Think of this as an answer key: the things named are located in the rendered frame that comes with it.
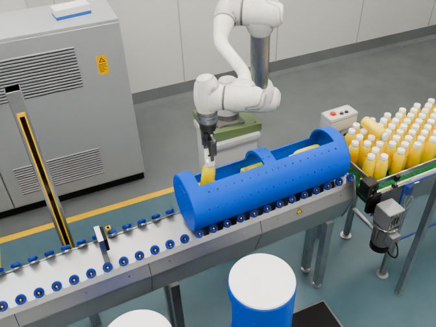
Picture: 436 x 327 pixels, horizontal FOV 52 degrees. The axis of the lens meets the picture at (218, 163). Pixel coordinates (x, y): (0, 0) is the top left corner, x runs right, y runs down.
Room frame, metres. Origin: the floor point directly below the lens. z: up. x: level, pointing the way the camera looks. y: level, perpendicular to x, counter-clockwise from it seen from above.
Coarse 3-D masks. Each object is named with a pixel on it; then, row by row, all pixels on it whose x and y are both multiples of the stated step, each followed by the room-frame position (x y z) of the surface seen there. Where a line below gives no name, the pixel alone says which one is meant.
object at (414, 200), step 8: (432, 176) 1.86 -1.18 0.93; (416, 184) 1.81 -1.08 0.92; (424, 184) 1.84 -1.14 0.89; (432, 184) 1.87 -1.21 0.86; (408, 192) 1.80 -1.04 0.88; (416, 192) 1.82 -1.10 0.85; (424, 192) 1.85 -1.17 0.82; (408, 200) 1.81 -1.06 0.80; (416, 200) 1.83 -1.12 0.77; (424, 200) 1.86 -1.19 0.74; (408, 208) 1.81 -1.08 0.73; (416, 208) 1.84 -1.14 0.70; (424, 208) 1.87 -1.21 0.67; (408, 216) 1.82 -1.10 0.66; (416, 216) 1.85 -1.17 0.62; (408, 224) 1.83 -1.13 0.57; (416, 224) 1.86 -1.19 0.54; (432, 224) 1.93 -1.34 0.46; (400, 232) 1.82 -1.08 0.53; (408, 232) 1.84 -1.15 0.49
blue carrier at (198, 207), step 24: (312, 144) 2.01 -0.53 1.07; (336, 144) 1.81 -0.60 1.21; (216, 168) 1.78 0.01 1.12; (240, 168) 1.83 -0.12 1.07; (264, 168) 1.65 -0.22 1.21; (288, 168) 1.67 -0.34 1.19; (312, 168) 1.70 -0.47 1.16; (336, 168) 1.74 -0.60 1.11; (192, 192) 1.49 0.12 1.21; (216, 192) 1.51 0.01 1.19; (240, 192) 1.54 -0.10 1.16; (264, 192) 1.57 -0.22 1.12; (288, 192) 1.63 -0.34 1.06; (192, 216) 1.45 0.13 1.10; (216, 216) 1.47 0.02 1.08
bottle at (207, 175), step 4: (204, 168) 1.60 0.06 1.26; (208, 168) 1.60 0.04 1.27; (212, 168) 1.60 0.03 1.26; (204, 172) 1.59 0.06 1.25; (208, 172) 1.59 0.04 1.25; (212, 172) 1.59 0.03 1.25; (204, 176) 1.58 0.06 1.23; (208, 176) 1.58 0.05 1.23; (212, 176) 1.59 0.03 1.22; (200, 180) 1.60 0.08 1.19; (204, 180) 1.58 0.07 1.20; (208, 180) 1.58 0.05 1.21; (212, 180) 1.59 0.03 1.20; (200, 184) 1.60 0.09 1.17; (208, 192) 1.58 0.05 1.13
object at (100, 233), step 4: (96, 228) 1.42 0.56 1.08; (100, 228) 1.42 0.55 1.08; (96, 232) 1.39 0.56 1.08; (100, 232) 1.39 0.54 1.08; (104, 232) 1.40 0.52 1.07; (96, 236) 1.39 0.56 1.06; (100, 236) 1.37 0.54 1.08; (104, 236) 1.37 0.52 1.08; (100, 240) 1.35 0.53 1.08; (104, 240) 1.35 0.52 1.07; (100, 244) 1.34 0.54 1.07; (104, 244) 1.35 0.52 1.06; (108, 244) 1.36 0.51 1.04; (100, 248) 1.36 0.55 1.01; (104, 248) 1.34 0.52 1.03; (108, 248) 1.36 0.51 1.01; (104, 252) 1.34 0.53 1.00; (104, 256) 1.34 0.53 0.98; (104, 260) 1.34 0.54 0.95; (108, 260) 1.34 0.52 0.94
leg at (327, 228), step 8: (328, 224) 1.81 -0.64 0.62; (328, 232) 1.82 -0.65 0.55; (320, 240) 1.84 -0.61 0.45; (328, 240) 1.82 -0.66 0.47; (320, 248) 1.83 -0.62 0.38; (328, 248) 1.83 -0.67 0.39; (320, 256) 1.82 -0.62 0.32; (320, 264) 1.81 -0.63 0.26; (320, 272) 1.81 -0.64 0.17; (320, 280) 1.82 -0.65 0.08
